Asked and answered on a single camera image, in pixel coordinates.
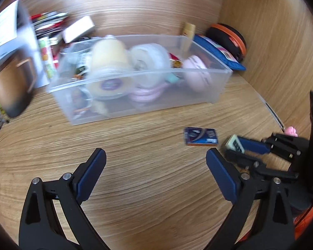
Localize pink knitted item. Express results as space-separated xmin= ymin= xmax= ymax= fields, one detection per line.
xmin=129 ymin=82 xmax=170 ymax=103

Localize blue patchwork pencil pouch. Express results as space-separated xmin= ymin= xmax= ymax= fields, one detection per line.
xmin=193 ymin=34 xmax=246 ymax=71

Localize brown mug with lid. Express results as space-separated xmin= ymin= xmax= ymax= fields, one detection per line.
xmin=0 ymin=50 xmax=37 ymax=118

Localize small white cardboard box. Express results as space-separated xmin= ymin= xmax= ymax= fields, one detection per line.
xmin=62 ymin=16 xmax=95 ymax=44

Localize pink round compact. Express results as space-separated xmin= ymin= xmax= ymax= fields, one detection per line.
xmin=183 ymin=55 xmax=212 ymax=93

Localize red pouch with gold tassel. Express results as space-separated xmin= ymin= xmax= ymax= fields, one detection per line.
xmin=168 ymin=53 xmax=183 ymax=68

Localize yellow sunscreen bottle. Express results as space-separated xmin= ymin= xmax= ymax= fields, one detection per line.
xmin=181 ymin=23 xmax=196 ymax=52

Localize black orange zipper case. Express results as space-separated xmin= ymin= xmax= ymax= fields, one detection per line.
xmin=205 ymin=23 xmax=247 ymax=62

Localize clear tape roll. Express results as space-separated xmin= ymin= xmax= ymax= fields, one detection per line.
xmin=129 ymin=43 xmax=171 ymax=89

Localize white paper sheets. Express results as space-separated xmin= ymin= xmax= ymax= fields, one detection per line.
xmin=0 ymin=0 xmax=49 ymax=88

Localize teal small bottle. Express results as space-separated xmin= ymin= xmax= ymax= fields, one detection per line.
xmin=165 ymin=73 xmax=180 ymax=84

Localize large beige tape roll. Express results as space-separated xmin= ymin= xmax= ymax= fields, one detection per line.
xmin=86 ymin=35 xmax=136 ymax=99

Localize white drawstring pouch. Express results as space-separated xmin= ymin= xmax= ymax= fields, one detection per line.
xmin=90 ymin=100 xmax=109 ymax=117

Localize blue Max blade box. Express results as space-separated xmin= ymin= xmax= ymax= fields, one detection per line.
xmin=184 ymin=127 xmax=219 ymax=146

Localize green mahjong tile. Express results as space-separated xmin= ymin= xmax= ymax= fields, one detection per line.
xmin=225 ymin=134 xmax=245 ymax=154

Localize clear plastic storage bin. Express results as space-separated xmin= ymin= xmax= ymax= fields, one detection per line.
xmin=48 ymin=34 xmax=232 ymax=125

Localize fruit pattern book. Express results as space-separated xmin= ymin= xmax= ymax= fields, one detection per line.
xmin=38 ymin=37 xmax=57 ymax=81

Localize stack of books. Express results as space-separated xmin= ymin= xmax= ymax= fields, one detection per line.
xmin=31 ymin=11 xmax=70 ymax=58

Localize orange jacket sleeve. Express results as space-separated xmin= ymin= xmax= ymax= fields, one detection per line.
xmin=240 ymin=205 xmax=313 ymax=243

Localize right hand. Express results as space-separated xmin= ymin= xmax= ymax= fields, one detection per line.
xmin=284 ymin=126 xmax=298 ymax=137

